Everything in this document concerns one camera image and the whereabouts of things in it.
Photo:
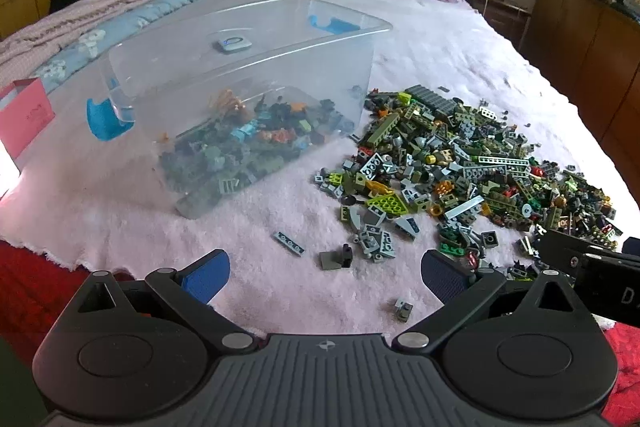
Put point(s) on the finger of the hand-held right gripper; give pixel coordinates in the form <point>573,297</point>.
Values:
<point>557,252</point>

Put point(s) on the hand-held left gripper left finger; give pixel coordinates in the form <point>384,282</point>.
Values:
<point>205,277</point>

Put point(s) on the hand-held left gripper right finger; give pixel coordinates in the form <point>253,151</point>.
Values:
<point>442,274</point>

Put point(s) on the pile of green grey bricks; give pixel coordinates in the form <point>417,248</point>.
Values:
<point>450,157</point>

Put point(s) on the heap of colourful toy bricks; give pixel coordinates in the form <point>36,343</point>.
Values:
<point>260,137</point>

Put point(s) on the clear plastic storage bin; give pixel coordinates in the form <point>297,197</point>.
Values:
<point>105,122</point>

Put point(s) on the small grey brick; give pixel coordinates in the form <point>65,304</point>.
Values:
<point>403,309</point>

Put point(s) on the long flat grey brick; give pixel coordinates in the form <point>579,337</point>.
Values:
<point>289,243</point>

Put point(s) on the dark grey brick with black piece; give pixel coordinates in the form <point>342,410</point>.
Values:
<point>335,259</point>

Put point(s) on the wooden dresser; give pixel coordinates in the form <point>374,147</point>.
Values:
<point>575,37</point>

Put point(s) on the white square remote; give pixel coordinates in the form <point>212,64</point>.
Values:
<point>234,44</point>

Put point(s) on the pink paper gift bag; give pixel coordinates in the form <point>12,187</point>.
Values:
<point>25,117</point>

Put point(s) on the wooden nightstand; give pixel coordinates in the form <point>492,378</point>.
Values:
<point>500,14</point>

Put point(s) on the blue floral quilt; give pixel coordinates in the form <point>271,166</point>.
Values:
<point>150,12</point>

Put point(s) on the pink striped quilt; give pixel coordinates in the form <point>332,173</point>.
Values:
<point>100,2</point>

